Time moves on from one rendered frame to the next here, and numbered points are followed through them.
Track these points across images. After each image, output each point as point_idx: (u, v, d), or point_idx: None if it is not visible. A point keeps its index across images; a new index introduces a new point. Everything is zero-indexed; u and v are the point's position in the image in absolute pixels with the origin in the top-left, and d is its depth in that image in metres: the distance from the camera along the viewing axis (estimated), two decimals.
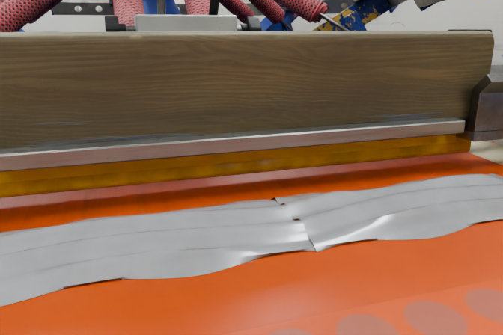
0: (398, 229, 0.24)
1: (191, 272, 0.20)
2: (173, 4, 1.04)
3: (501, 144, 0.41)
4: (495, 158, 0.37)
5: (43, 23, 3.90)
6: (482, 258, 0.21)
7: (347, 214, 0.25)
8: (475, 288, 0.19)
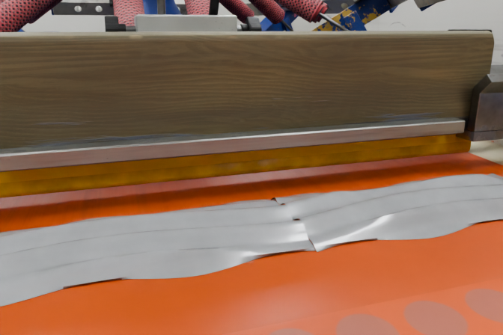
0: (398, 229, 0.24)
1: (191, 272, 0.20)
2: (173, 4, 1.04)
3: (501, 144, 0.41)
4: (495, 158, 0.37)
5: (43, 23, 3.90)
6: (482, 258, 0.21)
7: (347, 214, 0.25)
8: (475, 288, 0.19)
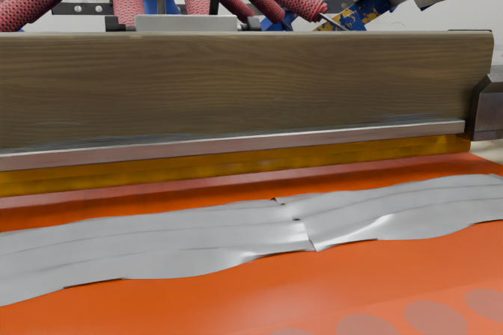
0: (398, 229, 0.24)
1: (191, 272, 0.20)
2: (173, 4, 1.04)
3: (501, 144, 0.41)
4: (495, 158, 0.37)
5: (43, 23, 3.90)
6: (482, 258, 0.21)
7: (347, 214, 0.25)
8: (475, 288, 0.19)
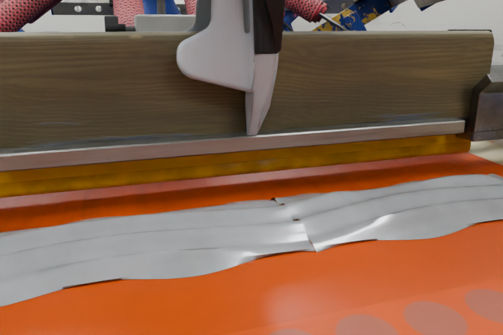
0: (398, 229, 0.24)
1: (191, 273, 0.20)
2: (173, 4, 1.04)
3: (501, 144, 0.41)
4: (495, 158, 0.37)
5: (43, 23, 3.89)
6: (482, 258, 0.21)
7: (347, 214, 0.24)
8: (475, 288, 0.19)
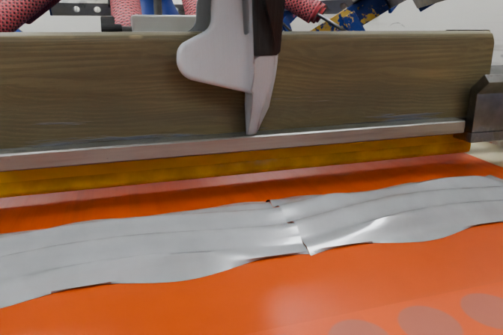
0: (394, 232, 0.23)
1: (183, 277, 0.19)
2: (171, 4, 1.03)
3: (500, 145, 0.41)
4: (492, 159, 0.37)
5: (43, 24, 3.89)
6: (478, 262, 0.21)
7: (342, 216, 0.24)
8: (471, 292, 0.18)
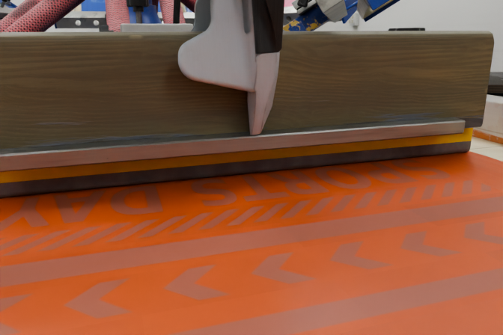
0: None
1: None
2: (156, 18, 1.27)
3: None
4: None
5: None
6: None
7: None
8: None
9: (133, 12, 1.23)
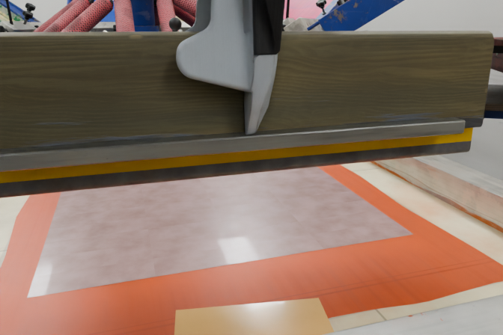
0: None
1: None
2: None
3: None
4: None
5: None
6: None
7: None
8: None
9: None
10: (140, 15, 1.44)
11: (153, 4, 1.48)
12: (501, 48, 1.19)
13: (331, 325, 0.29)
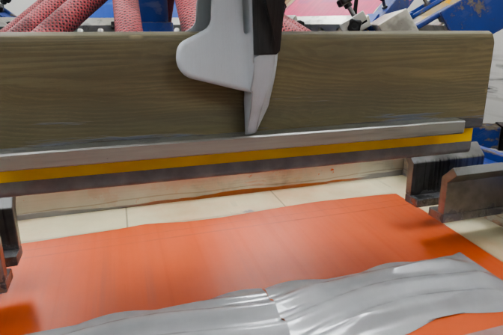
0: (368, 328, 0.28)
1: None
2: None
3: None
4: (464, 231, 0.41)
5: None
6: None
7: (326, 312, 0.29)
8: None
9: None
10: (148, 7, 1.04)
11: None
12: None
13: None
